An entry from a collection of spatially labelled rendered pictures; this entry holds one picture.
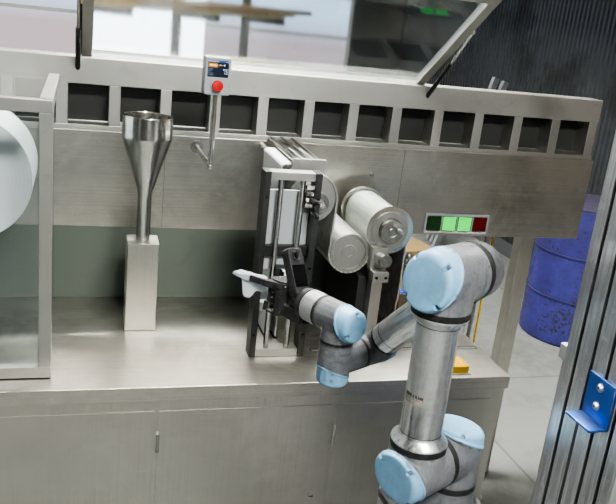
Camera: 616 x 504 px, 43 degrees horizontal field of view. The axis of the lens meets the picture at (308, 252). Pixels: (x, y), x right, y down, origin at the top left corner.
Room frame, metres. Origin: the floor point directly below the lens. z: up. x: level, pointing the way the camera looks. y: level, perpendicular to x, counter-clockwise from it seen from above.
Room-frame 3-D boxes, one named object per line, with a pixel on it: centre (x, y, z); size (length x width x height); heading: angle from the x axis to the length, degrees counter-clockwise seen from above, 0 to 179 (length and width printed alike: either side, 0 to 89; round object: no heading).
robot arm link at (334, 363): (1.61, -0.10, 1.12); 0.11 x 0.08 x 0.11; 134
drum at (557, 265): (4.80, -1.74, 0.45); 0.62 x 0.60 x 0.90; 19
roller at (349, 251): (2.35, -0.09, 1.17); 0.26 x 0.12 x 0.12; 17
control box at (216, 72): (2.13, 0.30, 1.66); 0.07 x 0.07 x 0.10; 17
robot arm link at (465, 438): (1.49, -0.36, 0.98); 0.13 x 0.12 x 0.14; 134
